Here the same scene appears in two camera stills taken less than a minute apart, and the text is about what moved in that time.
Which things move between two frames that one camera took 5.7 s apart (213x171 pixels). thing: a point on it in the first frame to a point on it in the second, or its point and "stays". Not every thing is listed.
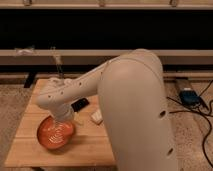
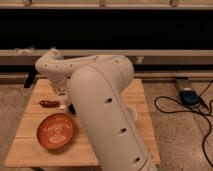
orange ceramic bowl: [54, 134] stays
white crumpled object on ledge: [25, 51] stays
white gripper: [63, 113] to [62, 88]
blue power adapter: [190, 97] stays
